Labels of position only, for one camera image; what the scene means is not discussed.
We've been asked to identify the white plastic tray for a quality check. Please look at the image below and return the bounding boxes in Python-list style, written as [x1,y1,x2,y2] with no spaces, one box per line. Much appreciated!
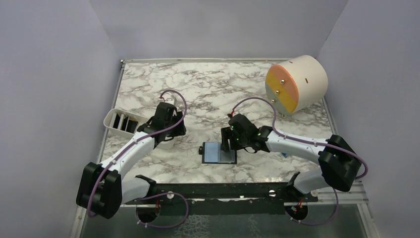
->
[103,108,176,150]

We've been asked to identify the black card holder blue sleeves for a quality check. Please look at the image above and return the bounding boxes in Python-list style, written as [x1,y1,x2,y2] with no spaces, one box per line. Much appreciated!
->
[198,142,237,164]

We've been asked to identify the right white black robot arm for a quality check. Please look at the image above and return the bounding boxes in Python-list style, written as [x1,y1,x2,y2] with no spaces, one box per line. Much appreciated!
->
[221,114,362,202]

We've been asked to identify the aluminium table frame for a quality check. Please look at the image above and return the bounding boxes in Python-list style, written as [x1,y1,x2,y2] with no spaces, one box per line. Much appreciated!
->
[69,58,379,238]

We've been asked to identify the stack of credit cards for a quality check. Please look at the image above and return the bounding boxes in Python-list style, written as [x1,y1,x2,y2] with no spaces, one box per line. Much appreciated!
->
[110,113,138,133]

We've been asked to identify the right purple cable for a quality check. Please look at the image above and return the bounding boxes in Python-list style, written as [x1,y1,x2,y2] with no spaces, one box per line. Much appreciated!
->
[227,97,369,227]

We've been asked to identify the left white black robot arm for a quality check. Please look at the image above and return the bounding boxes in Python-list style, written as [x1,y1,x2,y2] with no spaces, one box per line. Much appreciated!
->
[76,102,186,219]

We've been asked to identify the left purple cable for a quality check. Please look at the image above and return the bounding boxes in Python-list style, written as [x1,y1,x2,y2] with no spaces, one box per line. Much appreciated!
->
[87,89,190,230]

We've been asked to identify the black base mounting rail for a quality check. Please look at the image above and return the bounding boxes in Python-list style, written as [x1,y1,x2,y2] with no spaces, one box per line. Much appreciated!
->
[128,178,318,216]

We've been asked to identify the purple cable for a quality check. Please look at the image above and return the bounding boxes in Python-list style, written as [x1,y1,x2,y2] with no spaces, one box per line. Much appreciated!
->
[87,89,190,230]
[227,97,369,227]

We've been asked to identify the cream cylinder drum colored face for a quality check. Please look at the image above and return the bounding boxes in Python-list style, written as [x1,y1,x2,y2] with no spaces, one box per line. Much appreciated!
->
[265,55,328,115]

